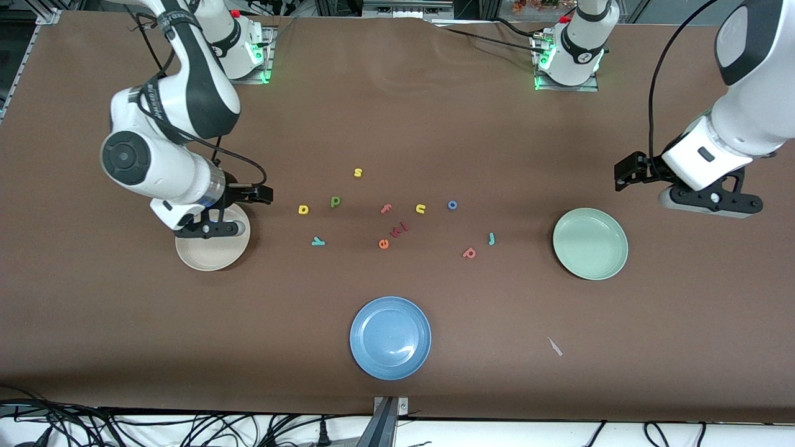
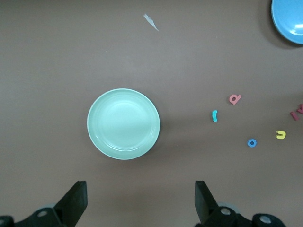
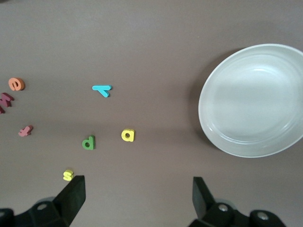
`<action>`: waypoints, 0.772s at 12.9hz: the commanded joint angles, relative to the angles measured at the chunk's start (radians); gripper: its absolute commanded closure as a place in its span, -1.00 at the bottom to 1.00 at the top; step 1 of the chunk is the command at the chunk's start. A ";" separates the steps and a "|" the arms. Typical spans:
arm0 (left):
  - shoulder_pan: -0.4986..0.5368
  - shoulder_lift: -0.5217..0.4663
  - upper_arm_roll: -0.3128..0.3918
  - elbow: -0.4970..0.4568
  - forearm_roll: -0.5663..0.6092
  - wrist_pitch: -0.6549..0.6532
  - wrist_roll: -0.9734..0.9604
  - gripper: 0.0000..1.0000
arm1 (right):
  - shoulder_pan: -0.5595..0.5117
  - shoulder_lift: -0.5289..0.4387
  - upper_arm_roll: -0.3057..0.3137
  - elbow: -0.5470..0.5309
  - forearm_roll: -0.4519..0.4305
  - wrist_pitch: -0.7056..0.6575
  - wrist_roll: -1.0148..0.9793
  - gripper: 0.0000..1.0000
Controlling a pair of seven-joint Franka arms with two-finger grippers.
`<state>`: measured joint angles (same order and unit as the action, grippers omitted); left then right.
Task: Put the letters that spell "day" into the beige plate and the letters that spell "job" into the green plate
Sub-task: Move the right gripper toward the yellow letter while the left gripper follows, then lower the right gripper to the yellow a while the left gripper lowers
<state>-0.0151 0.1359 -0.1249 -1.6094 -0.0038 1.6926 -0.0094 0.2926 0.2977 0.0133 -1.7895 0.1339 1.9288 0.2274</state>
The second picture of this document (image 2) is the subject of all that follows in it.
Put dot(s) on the dark red letter l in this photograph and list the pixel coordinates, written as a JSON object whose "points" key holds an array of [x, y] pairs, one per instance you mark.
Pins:
{"points": [[294, 116]]}

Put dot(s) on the blue foam letter o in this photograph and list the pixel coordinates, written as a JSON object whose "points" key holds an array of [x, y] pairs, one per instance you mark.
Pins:
{"points": [[249, 143]]}

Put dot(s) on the blue plate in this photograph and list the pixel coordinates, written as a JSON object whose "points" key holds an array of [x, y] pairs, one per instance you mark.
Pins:
{"points": [[288, 19]]}

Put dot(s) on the pale green plate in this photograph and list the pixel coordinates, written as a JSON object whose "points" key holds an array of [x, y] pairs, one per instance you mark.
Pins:
{"points": [[123, 124]]}

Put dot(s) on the white paper scrap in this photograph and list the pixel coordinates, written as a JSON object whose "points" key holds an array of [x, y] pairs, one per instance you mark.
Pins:
{"points": [[151, 22]]}

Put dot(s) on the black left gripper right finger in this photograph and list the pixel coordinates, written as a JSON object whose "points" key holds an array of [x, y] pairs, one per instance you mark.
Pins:
{"points": [[204, 203]]}

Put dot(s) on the dark red letter k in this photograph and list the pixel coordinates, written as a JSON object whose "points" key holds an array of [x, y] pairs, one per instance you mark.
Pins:
{"points": [[301, 109]]}

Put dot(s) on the pink foam letter p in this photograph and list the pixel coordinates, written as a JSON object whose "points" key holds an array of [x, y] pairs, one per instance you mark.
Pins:
{"points": [[238, 97]]}

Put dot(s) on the yellow foam letter u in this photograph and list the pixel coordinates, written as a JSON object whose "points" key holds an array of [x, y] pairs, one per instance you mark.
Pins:
{"points": [[280, 136]]}

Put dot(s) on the teal foam letter j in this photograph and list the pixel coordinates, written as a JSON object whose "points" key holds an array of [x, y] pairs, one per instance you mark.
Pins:
{"points": [[214, 117]]}

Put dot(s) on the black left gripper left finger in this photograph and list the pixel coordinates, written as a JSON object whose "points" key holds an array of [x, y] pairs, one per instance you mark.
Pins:
{"points": [[71, 203]]}

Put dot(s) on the brown table cover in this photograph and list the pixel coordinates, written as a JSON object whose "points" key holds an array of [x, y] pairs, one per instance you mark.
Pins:
{"points": [[71, 47]]}

